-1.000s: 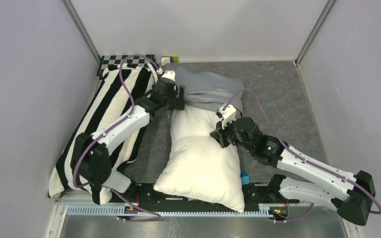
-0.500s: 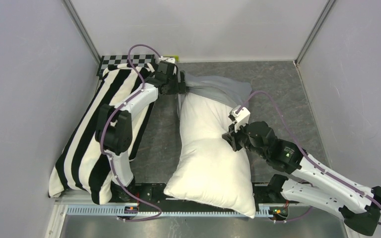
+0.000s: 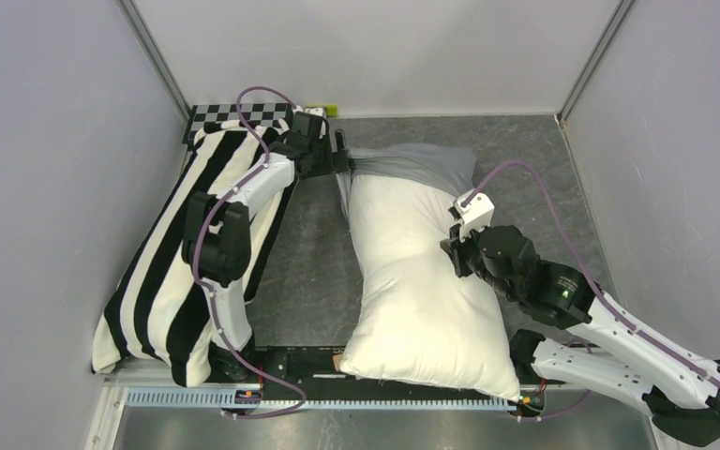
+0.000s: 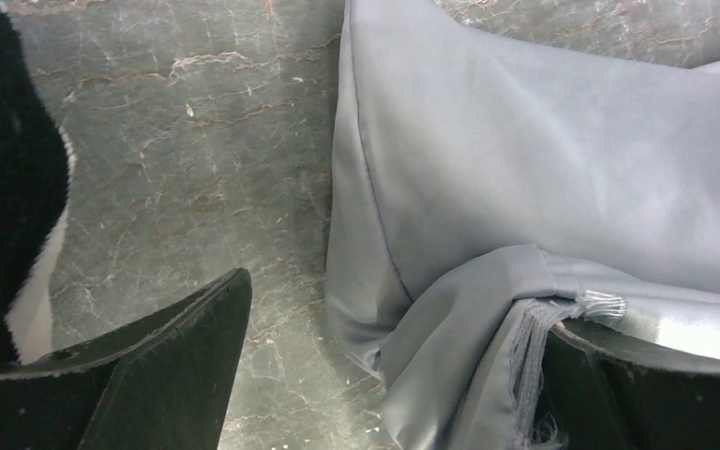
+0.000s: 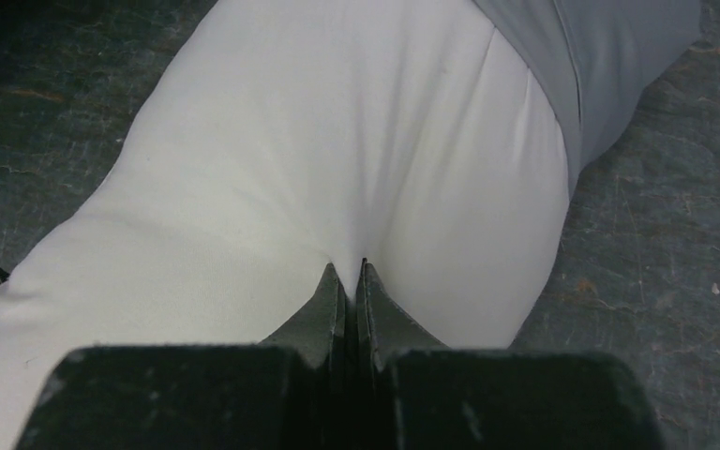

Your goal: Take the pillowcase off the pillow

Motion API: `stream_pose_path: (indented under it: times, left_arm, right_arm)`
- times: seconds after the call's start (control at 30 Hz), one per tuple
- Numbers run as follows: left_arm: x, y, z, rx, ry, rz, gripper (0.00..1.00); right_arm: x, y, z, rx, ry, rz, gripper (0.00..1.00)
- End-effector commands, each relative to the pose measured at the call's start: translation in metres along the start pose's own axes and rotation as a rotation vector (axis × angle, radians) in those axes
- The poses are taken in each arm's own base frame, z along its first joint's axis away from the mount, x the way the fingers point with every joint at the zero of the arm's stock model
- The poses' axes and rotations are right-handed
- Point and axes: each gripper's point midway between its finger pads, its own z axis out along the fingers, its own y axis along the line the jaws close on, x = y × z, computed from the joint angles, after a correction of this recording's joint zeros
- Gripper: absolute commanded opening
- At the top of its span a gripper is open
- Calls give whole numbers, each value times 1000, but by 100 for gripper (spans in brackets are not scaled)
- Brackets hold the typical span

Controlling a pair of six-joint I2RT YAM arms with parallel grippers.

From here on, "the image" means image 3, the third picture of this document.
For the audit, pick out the left aluminium corner post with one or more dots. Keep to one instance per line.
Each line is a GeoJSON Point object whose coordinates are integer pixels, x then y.
{"type": "Point", "coordinates": [155, 56]}

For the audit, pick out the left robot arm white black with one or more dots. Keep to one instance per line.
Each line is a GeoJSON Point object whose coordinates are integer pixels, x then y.
{"type": "Point", "coordinates": [217, 242]}

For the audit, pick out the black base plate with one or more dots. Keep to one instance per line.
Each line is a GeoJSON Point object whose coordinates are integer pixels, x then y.
{"type": "Point", "coordinates": [312, 369]}

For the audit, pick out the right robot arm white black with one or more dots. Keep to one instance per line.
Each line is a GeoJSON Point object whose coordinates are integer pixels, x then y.
{"type": "Point", "coordinates": [677, 389]}

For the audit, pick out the checkerboard calibration board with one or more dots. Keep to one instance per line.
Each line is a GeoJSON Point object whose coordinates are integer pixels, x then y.
{"type": "Point", "coordinates": [263, 113]}

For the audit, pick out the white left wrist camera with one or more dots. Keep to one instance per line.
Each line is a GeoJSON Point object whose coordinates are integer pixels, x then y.
{"type": "Point", "coordinates": [317, 111]}

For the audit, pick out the right aluminium corner post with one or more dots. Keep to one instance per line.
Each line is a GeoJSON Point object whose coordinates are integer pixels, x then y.
{"type": "Point", "coordinates": [595, 58]}

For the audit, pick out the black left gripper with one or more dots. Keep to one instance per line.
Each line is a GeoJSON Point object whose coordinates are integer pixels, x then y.
{"type": "Point", "coordinates": [333, 161]}

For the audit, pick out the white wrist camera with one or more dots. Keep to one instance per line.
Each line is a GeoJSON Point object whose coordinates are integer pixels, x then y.
{"type": "Point", "coordinates": [317, 111]}
{"type": "Point", "coordinates": [472, 211]}

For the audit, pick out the black white striped pillow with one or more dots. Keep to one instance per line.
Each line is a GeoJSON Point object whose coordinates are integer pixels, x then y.
{"type": "Point", "coordinates": [157, 310]}

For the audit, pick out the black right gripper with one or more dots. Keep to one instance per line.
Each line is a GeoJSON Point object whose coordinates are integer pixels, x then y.
{"type": "Point", "coordinates": [457, 251]}

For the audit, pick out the aluminium corner post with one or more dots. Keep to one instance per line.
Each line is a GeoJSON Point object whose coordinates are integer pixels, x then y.
{"type": "Point", "coordinates": [155, 56]}
{"type": "Point", "coordinates": [595, 58]}

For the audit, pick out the white toothed rail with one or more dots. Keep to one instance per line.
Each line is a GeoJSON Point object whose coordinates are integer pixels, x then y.
{"type": "Point", "coordinates": [249, 399]}

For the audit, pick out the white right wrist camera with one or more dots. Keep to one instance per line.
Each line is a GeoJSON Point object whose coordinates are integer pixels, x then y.
{"type": "Point", "coordinates": [472, 211]}

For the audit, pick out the grey pillowcase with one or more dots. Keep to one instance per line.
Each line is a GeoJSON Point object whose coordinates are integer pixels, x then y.
{"type": "Point", "coordinates": [449, 169]}

